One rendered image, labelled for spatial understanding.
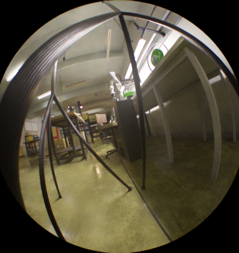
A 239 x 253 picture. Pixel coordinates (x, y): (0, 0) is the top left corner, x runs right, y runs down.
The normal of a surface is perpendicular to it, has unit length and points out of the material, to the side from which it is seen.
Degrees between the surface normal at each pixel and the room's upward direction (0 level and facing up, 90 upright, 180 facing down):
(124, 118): 90
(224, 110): 90
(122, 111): 90
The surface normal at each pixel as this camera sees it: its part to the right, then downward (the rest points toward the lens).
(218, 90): -0.96, 0.22
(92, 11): 0.23, 0.97
